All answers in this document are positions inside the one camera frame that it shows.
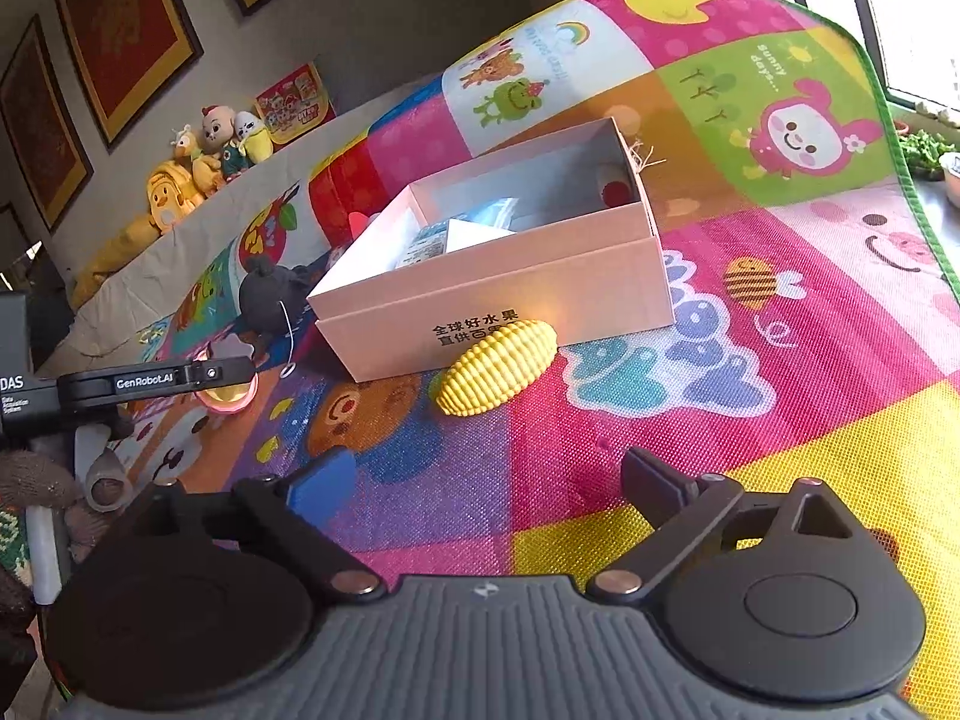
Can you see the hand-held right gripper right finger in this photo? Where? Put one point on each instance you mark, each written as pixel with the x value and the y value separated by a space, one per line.
pixel 652 478

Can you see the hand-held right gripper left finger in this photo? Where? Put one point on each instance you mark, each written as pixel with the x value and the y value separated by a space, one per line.
pixel 322 481

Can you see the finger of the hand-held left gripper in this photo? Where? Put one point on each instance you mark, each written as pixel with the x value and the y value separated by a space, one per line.
pixel 225 373

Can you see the round pink toy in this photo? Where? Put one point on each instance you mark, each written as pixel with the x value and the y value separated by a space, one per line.
pixel 225 400

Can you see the dark grey plush toy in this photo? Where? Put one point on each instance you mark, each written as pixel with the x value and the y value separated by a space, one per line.
pixel 270 296

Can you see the yellow corn toy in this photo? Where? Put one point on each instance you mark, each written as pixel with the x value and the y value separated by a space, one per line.
pixel 499 367

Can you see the white toy with red fins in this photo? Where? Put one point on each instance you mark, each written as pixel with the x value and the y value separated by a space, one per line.
pixel 356 223

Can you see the pink cardboard box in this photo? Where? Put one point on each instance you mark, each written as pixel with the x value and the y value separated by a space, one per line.
pixel 525 292

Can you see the blue white wipes packet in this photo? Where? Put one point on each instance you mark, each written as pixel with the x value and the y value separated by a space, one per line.
pixel 491 214

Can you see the person's left hand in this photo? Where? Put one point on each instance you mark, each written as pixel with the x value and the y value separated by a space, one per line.
pixel 101 491

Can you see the colourful cartoon play mat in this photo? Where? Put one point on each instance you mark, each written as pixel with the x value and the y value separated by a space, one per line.
pixel 750 420

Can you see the long yellow plush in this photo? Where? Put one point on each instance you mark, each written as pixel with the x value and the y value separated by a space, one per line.
pixel 112 259

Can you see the yellow duck plush backpack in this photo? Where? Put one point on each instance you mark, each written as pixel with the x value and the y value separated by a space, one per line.
pixel 172 199

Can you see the small yellow duck plush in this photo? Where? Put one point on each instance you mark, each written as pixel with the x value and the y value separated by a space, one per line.
pixel 191 161

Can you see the big-headed doll plush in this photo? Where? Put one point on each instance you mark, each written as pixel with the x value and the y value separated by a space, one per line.
pixel 221 139

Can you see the white yellow banana plush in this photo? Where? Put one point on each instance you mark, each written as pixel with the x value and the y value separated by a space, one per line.
pixel 253 139

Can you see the red toy package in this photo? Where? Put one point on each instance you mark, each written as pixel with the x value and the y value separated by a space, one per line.
pixel 296 101

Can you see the frayed straw bundle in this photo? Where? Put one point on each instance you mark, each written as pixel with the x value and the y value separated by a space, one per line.
pixel 646 157

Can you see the white pot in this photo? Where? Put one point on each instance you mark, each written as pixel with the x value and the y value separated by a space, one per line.
pixel 951 180

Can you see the green potted plant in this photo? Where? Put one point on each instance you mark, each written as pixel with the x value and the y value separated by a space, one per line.
pixel 926 150

